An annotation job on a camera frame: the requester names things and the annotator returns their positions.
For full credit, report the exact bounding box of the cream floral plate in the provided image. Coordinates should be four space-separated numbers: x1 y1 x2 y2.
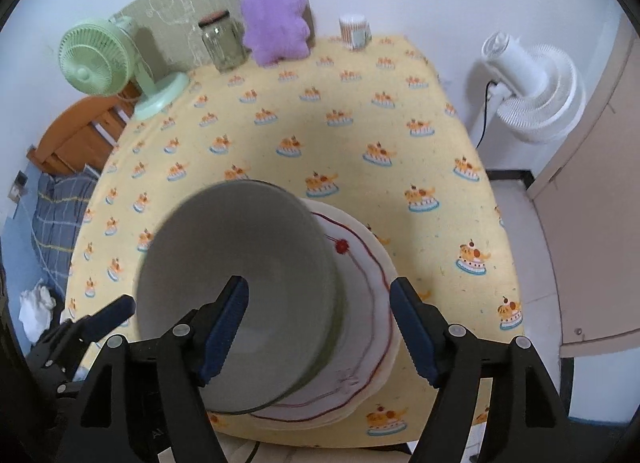
257 343 401 433
260 213 402 430

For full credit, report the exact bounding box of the grey plaid pillow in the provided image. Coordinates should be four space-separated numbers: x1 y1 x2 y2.
32 165 102 275

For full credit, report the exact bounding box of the cotton swab container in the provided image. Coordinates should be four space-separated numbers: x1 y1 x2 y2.
338 13 374 50

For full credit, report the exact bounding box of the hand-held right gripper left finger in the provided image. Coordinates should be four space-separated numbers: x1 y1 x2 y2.
65 275 249 463

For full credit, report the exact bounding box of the blue checked bedsheet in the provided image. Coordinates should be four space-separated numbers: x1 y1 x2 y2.
0 163 101 344

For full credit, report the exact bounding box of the white floor fan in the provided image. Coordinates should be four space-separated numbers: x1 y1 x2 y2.
467 31 586 144

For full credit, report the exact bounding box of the yellow printed tablecloth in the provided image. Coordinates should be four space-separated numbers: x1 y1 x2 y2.
64 33 524 450

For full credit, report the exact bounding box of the purple plush toy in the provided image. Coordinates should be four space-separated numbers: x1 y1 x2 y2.
241 0 312 68

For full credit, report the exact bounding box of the green printed wall board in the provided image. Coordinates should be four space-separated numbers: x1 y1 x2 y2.
117 0 314 74

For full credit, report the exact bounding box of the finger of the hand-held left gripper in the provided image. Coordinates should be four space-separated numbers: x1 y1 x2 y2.
37 294 137 370

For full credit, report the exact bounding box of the glass jar with lid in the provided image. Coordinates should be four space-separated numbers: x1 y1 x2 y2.
198 10 247 74

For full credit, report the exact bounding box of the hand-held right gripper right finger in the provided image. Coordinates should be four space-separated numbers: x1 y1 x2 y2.
390 277 576 463

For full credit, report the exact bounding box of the black fan power cable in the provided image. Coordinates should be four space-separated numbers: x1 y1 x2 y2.
474 79 496 150

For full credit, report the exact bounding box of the wooden bed headboard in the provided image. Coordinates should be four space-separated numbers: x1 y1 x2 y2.
27 95 137 177

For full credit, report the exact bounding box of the white crumpled cloth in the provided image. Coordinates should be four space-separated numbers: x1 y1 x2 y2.
18 280 57 332

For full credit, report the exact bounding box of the green desk fan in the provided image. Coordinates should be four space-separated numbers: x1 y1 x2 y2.
57 15 191 122

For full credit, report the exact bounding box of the cream floral bowl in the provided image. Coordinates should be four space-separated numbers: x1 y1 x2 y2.
136 180 337 416

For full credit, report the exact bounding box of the wall socket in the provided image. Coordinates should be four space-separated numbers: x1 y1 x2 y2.
9 170 29 204

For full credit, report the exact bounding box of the beige door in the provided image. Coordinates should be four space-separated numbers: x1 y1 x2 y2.
527 13 640 360

